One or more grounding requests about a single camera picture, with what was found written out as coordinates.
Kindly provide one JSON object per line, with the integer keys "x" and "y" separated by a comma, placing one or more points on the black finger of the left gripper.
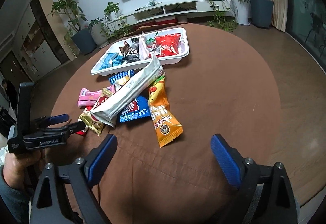
{"x": 72, "y": 128}

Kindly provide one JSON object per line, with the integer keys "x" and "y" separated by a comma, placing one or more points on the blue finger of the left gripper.
{"x": 53, "y": 120}

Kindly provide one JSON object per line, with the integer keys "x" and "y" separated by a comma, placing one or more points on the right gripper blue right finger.
{"x": 229, "y": 160}

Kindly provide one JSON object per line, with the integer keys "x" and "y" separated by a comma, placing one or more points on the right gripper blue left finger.
{"x": 98, "y": 160}

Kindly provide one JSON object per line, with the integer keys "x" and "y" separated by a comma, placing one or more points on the gold red snack packet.
{"x": 93, "y": 120}

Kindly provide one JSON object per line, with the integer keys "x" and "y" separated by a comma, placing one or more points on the pink snack packet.
{"x": 89, "y": 99}

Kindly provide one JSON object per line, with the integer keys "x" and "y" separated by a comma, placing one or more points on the long white snack bag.
{"x": 133, "y": 88}

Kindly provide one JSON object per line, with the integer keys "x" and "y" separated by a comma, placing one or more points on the orange snack bag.
{"x": 167, "y": 127}

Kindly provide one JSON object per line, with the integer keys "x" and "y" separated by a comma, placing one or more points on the black snack packet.
{"x": 128, "y": 53}

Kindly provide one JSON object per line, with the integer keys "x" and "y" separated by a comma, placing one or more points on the pale pink snack bar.
{"x": 143, "y": 51}

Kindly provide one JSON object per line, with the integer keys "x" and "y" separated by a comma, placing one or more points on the green red snack packet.
{"x": 152, "y": 46}

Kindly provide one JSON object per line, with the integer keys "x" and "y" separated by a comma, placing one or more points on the grey sleeved left forearm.
{"x": 14, "y": 203}

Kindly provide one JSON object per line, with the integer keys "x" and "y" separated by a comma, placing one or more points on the person's left hand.
{"x": 19, "y": 170}

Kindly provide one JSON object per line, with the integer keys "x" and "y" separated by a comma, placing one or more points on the person in background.
{"x": 11, "y": 93}

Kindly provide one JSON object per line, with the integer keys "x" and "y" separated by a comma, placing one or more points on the dark blue snack packet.
{"x": 136, "y": 109}

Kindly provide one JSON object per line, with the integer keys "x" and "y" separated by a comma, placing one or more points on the wooden white cabinet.
{"x": 39, "y": 40}

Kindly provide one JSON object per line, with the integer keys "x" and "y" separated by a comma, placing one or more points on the light blue snack packet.
{"x": 112, "y": 60}

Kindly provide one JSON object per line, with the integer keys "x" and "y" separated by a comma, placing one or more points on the left plant in dark pot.
{"x": 77, "y": 35}

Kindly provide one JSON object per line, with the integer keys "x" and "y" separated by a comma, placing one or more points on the blue striped snack packet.
{"x": 120, "y": 75}

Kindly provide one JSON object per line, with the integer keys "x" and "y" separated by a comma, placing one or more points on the white plastic tray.
{"x": 133, "y": 41}

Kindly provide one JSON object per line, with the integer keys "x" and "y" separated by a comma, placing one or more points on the small plant in white pot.
{"x": 112, "y": 26}

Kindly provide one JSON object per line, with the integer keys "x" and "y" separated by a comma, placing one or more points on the red snack bag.
{"x": 167, "y": 45}

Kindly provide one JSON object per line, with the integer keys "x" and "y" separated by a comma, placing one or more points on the red storage box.
{"x": 147, "y": 23}
{"x": 166, "y": 20}

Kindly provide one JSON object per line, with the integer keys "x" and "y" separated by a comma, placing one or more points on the white tv console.
{"x": 190, "y": 8}

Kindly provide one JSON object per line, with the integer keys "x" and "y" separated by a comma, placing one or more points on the trailing plant in white pot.
{"x": 228, "y": 14}

